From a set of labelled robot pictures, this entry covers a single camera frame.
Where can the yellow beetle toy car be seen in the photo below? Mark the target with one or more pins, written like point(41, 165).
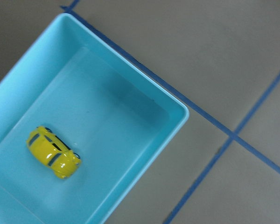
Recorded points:
point(52, 152)

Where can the light blue plastic bin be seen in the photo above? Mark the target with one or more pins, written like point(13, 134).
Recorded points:
point(112, 114)

